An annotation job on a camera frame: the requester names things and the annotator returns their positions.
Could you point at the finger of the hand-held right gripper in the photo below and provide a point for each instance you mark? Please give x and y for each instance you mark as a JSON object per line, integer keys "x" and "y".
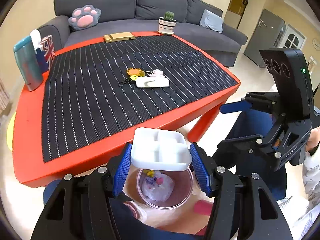
{"x": 233, "y": 107}
{"x": 237, "y": 146}

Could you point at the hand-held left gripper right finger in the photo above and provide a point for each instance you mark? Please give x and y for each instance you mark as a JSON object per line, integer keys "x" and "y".
{"x": 200, "y": 170}

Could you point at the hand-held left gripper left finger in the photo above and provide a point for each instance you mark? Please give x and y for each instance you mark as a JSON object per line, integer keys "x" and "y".
{"x": 122, "y": 172}

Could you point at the purple paper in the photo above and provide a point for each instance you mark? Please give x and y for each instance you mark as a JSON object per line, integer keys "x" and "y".
{"x": 152, "y": 180}

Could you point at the pink trash bin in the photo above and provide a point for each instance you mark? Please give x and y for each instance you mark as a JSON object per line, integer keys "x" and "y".
{"x": 185, "y": 197}

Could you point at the white compartment tray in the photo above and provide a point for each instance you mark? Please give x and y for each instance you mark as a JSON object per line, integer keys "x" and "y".
{"x": 160, "y": 152}

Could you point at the person's right hand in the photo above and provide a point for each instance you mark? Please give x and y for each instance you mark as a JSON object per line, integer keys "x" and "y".
{"x": 315, "y": 141}

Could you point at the person's right leg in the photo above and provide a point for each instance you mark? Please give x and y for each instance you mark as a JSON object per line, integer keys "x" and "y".
{"x": 252, "y": 122}

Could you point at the pink slipper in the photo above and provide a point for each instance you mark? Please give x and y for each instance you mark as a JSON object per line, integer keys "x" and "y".
{"x": 203, "y": 207}

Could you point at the white plastic bin bag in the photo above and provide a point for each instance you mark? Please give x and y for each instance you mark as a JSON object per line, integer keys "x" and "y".
{"x": 160, "y": 191}

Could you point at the white arched door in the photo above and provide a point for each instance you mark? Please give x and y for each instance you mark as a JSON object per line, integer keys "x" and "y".
{"x": 295, "y": 37}

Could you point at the grey refrigerator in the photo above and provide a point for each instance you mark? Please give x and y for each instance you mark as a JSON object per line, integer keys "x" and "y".
{"x": 265, "y": 37}

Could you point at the black striped table mat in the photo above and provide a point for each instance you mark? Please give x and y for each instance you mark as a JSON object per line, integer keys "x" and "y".
{"x": 100, "y": 105}

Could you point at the light blue cushion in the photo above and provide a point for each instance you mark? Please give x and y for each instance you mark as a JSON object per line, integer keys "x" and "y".
{"x": 211, "y": 21}

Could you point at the red table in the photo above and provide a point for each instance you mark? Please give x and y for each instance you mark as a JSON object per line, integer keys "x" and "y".
{"x": 27, "y": 135}

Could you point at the cactus in striped pot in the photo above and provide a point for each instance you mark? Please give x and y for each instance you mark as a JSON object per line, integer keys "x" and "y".
{"x": 167, "y": 25}

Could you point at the yellow stool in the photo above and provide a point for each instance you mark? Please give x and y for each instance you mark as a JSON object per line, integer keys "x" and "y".
{"x": 10, "y": 132}

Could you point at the dark grey sofa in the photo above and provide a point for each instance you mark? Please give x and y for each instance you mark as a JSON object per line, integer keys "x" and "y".
{"x": 140, "y": 26}

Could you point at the wooden phone stand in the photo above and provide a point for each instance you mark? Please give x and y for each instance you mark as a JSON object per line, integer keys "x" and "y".
{"x": 121, "y": 36}

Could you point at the beige curtain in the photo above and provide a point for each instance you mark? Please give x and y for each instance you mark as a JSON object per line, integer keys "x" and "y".
{"x": 5, "y": 97}

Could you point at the union jack pouch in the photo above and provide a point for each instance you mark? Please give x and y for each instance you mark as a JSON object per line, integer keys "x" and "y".
{"x": 46, "y": 52}

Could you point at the teal bottle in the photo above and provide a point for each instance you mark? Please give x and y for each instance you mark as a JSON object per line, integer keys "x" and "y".
{"x": 28, "y": 65}

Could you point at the paw-shaped grey pink cushion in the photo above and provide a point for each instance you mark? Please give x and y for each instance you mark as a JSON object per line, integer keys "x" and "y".
{"x": 85, "y": 18}

